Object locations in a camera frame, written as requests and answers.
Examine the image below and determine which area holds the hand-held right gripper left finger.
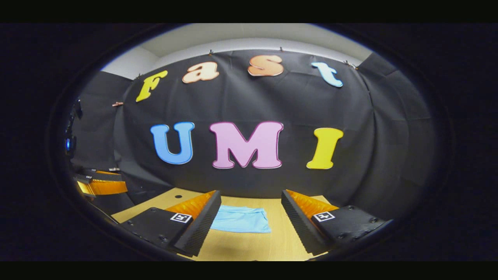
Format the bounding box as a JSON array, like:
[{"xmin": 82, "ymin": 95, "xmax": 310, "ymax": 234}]
[{"xmin": 126, "ymin": 190, "xmax": 222, "ymax": 257}]

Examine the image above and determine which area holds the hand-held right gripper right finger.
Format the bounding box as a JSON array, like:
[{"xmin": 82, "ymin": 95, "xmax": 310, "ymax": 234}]
[{"xmin": 281, "ymin": 189, "xmax": 393, "ymax": 256}]

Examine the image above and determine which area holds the light blue T-shirt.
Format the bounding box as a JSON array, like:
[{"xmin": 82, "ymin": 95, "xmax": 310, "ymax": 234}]
[{"xmin": 210, "ymin": 205, "xmax": 272, "ymax": 234}]

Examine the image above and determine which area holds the black backdrop cloth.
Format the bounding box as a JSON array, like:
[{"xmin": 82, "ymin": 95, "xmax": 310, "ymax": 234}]
[{"xmin": 70, "ymin": 49, "xmax": 442, "ymax": 222}]

